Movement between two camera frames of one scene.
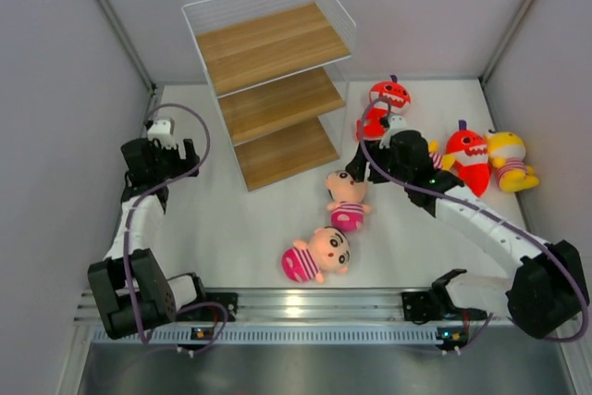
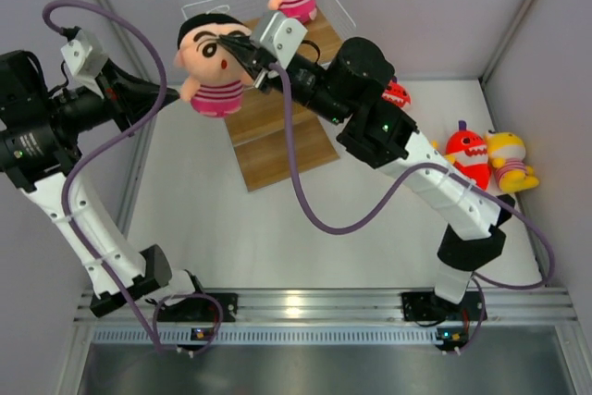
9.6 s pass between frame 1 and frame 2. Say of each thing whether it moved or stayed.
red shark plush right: stayed
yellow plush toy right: stayed
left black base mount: stayed
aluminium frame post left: stayed
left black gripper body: moved
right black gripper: moved
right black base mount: stayed
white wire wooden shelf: stayed
